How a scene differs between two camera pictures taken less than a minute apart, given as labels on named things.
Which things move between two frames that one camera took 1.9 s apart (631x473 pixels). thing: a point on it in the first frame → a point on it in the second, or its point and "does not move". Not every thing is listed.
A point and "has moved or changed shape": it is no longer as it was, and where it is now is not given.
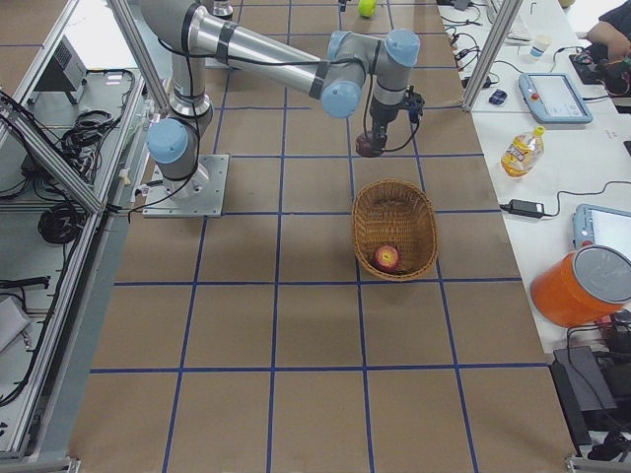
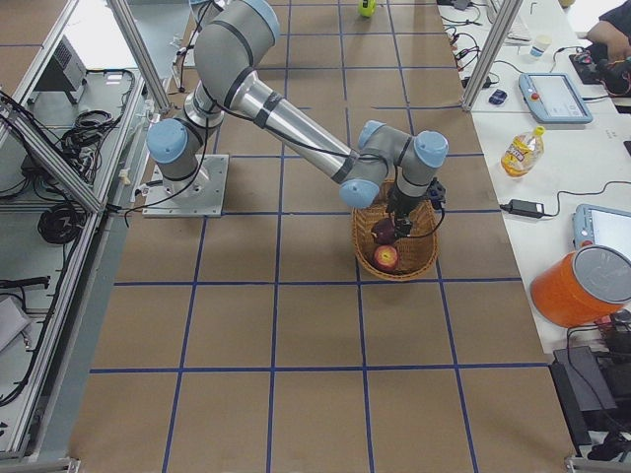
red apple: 387,257 does not move
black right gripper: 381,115 → 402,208
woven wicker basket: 399,214 does not move
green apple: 367,8 does not move
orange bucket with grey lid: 583,287 does not move
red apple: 364,147 has moved or changed shape
